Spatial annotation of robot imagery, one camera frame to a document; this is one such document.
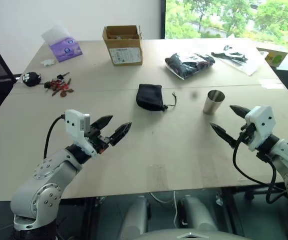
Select stainless steel cup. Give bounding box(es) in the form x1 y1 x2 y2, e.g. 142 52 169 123
203 89 226 115

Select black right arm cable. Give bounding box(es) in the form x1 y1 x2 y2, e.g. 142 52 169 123
232 124 286 205

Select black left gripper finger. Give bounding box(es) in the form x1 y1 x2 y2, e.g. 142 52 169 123
91 114 114 131
108 121 133 147

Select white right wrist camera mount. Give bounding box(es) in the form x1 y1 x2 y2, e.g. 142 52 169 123
244 105 277 152

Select flat clear bag black parts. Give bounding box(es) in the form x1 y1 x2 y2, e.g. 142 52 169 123
210 44 260 76

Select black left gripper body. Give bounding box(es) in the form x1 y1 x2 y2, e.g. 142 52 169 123
84 124 113 154

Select yellow green carton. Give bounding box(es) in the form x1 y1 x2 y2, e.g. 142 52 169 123
256 47 288 67

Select grey robot torso top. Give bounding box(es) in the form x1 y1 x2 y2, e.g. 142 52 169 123
133 225 247 240

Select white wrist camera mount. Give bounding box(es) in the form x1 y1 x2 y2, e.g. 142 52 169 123
244 105 277 152
64 109 96 157

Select white cable under table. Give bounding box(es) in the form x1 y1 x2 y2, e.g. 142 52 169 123
149 190 179 226

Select black items in plastic bag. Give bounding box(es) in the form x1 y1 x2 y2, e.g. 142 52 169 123
164 52 216 81

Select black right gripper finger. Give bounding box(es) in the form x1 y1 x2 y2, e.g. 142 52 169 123
209 122 240 149
229 104 251 119

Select black window frame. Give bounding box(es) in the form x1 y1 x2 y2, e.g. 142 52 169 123
159 0 167 40

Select crumpled white tissue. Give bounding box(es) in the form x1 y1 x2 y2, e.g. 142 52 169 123
40 58 56 68

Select black plush keychain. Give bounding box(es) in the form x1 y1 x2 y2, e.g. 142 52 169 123
19 71 43 89

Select white paper sheet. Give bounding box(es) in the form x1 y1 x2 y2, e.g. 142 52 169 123
258 78 285 90

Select black drawstring pouch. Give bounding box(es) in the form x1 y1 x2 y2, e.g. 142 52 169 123
135 83 178 113

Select purple tissue pack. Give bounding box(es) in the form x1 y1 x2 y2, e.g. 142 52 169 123
40 23 83 63

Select open cardboard box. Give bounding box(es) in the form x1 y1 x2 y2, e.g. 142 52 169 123
102 24 144 67

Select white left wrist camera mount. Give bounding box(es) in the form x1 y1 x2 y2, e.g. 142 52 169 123
64 109 96 157

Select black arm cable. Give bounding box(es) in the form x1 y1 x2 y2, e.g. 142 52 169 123
232 124 286 205
43 114 66 160

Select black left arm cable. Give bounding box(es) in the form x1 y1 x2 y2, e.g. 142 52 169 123
43 114 66 160

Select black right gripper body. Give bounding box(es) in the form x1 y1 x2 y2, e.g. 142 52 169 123
238 123 257 146

